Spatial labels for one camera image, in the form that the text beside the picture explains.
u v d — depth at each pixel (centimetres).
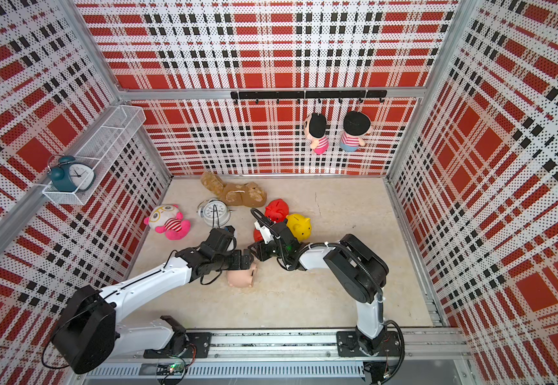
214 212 101
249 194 101
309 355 73
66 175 61
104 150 80
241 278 82
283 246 72
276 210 96
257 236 87
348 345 72
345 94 90
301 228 92
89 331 41
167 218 97
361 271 46
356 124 91
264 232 82
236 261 76
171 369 69
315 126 96
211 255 65
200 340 75
